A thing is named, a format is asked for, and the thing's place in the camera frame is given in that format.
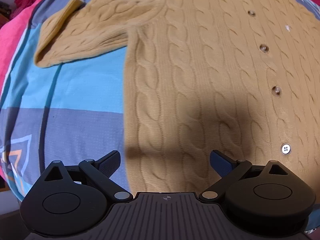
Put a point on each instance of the blue grey patterned bedsheet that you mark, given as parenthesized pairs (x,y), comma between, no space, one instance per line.
(69,111)

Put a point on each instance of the tan cable-knit cardigan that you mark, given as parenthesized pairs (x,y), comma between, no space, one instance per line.
(239,76)

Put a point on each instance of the red blanket at left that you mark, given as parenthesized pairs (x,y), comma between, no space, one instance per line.
(12,31)

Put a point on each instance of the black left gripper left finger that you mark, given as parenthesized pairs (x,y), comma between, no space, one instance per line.
(68,200)

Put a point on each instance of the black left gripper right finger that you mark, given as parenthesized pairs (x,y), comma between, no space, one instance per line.
(266,201)

